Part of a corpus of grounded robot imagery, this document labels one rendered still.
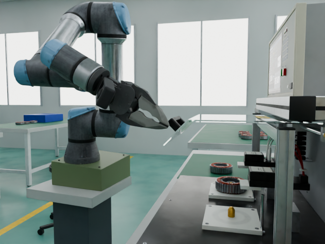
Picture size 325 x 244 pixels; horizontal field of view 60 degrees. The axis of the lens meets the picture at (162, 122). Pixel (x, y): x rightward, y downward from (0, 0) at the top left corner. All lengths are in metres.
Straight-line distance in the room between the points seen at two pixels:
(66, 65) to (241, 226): 0.59
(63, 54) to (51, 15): 6.19
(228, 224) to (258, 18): 5.14
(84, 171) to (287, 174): 0.81
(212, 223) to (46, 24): 6.44
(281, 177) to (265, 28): 5.16
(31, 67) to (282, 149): 0.67
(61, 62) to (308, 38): 0.57
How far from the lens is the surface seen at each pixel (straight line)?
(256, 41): 5.64
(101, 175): 1.16
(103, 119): 1.17
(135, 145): 5.91
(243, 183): 0.82
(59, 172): 1.27
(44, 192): 1.25
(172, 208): 0.92
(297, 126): 0.81
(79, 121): 1.20
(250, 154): 1.03
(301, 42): 0.71
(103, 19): 1.13
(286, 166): 0.62
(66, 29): 1.05
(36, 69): 0.86
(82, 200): 1.13
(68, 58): 0.72
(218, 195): 1.02
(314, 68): 0.71
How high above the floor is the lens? 1.11
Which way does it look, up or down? 4 degrees down
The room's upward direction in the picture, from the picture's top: straight up
